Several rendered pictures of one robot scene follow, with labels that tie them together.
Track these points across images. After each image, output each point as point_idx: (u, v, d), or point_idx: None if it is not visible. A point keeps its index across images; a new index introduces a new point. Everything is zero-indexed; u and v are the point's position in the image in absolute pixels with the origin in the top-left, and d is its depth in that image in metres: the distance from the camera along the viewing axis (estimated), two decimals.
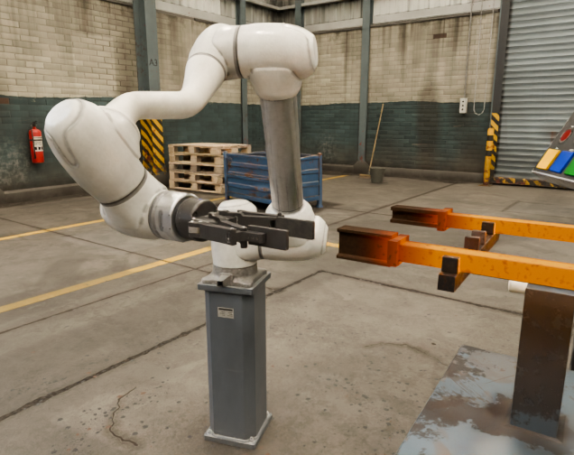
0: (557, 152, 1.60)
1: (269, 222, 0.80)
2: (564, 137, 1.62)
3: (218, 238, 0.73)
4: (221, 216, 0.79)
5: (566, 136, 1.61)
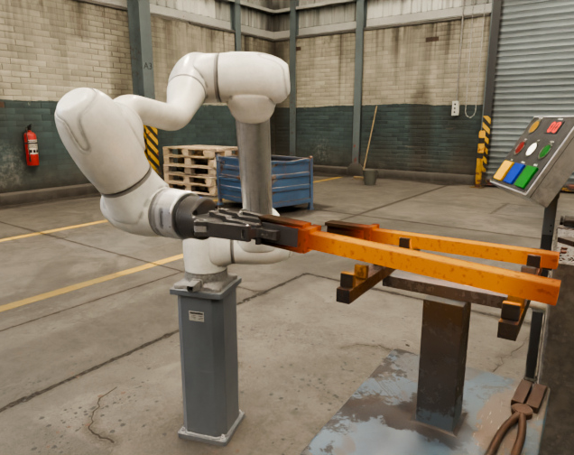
0: (511, 163, 1.69)
1: None
2: (518, 150, 1.70)
3: (231, 236, 0.74)
4: (225, 214, 0.79)
5: (520, 149, 1.69)
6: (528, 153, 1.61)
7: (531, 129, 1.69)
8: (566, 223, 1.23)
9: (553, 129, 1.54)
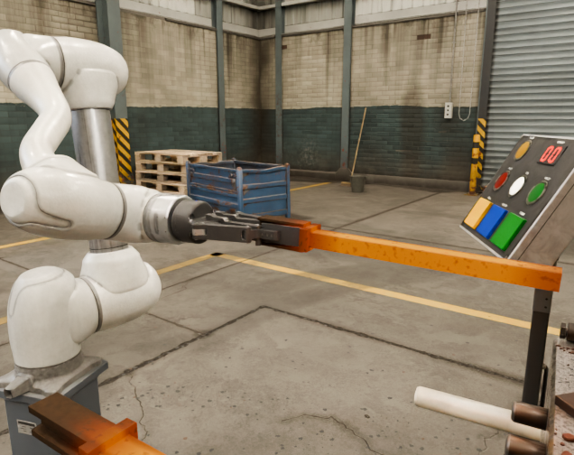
0: (488, 204, 1.15)
1: None
2: (498, 183, 1.16)
3: (231, 237, 0.74)
4: (222, 217, 0.79)
5: (501, 183, 1.15)
6: (512, 191, 1.07)
7: (517, 154, 1.15)
8: (570, 338, 0.69)
9: (550, 157, 1.00)
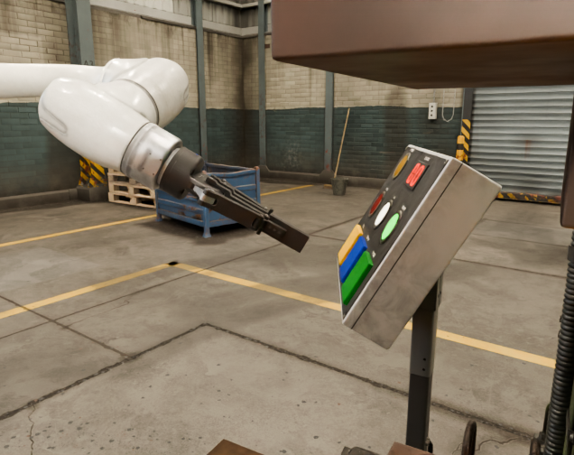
0: (356, 236, 0.90)
1: None
2: (373, 208, 0.92)
3: (241, 219, 0.70)
4: (226, 187, 0.73)
5: (374, 208, 0.91)
6: (376, 220, 0.83)
7: (395, 171, 0.91)
8: None
9: (412, 179, 0.75)
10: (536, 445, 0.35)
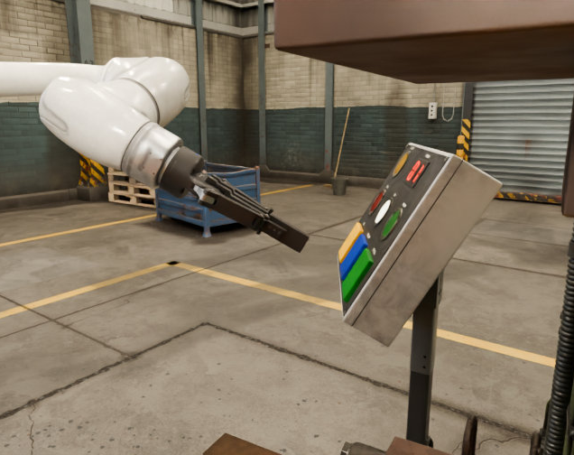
0: (357, 233, 0.90)
1: None
2: (373, 206, 0.92)
3: (241, 219, 0.70)
4: (226, 187, 0.73)
5: (374, 206, 0.91)
6: (377, 218, 0.83)
7: (395, 170, 0.91)
8: None
9: (413, 176, 0.75)
10: (537, 439, 0.35)
